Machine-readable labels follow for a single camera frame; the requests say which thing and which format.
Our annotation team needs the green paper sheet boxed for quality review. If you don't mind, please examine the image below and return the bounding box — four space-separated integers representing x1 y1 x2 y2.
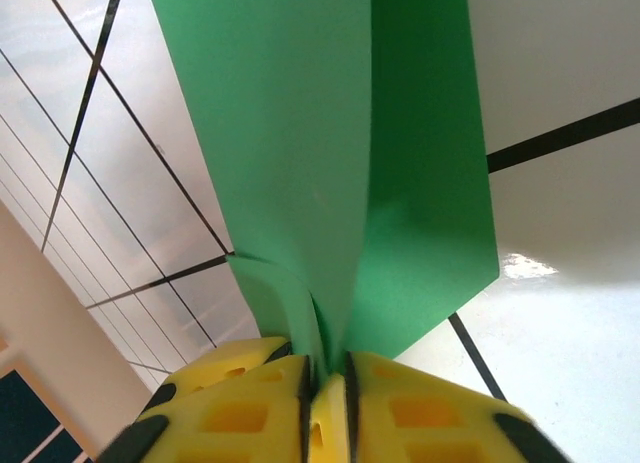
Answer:
144 0 501 379

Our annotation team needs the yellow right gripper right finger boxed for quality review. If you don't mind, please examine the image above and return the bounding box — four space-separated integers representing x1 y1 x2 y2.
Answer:
344 350 574 463

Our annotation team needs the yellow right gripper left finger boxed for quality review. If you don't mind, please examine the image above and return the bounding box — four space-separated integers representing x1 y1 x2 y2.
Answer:
99 355 312 463

